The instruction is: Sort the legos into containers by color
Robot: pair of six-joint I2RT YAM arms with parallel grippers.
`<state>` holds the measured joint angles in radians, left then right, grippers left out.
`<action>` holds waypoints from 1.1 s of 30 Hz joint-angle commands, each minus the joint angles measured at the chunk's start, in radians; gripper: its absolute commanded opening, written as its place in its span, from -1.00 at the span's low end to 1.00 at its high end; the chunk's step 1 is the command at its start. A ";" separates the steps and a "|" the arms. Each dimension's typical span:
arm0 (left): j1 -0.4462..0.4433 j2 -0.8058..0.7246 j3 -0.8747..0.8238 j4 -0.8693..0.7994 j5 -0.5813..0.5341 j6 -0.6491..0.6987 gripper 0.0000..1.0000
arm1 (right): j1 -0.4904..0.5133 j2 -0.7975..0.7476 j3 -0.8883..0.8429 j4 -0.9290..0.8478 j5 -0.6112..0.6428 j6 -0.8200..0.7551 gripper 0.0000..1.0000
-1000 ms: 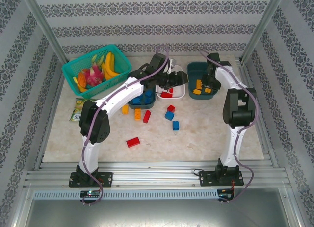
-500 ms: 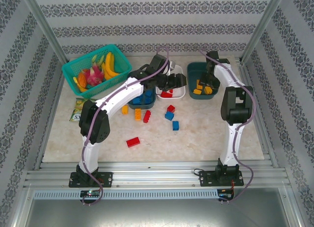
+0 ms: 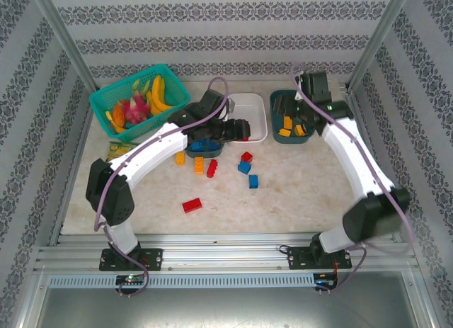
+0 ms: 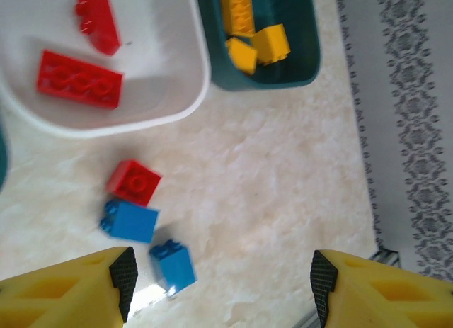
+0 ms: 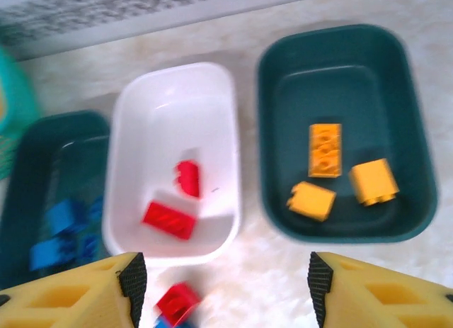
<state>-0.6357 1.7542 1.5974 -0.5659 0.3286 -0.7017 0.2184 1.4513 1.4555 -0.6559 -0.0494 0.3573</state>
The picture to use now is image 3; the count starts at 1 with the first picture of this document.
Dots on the blue lego brick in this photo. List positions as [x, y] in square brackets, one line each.
[253, 181]
[244, 167]
[198, 146]
[211, 145]

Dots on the yellow lego brick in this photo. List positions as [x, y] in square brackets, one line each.
[287, 122]
[199, 165]
[180, 158]
[300, 130]
[284, 132]

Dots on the long red lego brick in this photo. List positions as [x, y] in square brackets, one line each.
[192, 205]

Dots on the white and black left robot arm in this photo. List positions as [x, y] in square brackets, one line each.
[152, 147]

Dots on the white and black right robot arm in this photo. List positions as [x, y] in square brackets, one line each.
[354, 158]

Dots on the white plastic container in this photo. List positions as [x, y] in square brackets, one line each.
[255, 112]

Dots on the small square red lego brick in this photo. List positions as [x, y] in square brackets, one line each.
[246, 157]

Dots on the dark teal plastic bin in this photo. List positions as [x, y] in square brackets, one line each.
[293, 139]
[212, 153]

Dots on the yellow toy banana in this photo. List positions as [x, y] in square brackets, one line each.
[156, 89]
[157, 106]

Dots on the pink toy dragon fruit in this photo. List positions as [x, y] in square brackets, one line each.
[134, 110]

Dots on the small yellow toy fruit piece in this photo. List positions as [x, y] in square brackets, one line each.
[120, 129]
[109, 115]

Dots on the orange toy fruit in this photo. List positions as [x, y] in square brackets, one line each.
[118, 115]

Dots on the yellow green snack packet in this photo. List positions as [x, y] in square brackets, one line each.
[118, 149]

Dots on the teal plastic mesh basket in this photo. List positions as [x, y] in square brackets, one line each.
[106, 97]

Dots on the small control circuit board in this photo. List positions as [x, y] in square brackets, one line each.
[131, 279]
[325, 280]

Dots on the aluminium frame post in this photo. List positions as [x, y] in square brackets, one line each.
[67, 41]
[378, 34]

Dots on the aluminium frame cross rails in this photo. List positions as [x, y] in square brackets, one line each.
[226, 250]

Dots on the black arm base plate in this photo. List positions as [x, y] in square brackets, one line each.
[299, 259]
[152, 259]

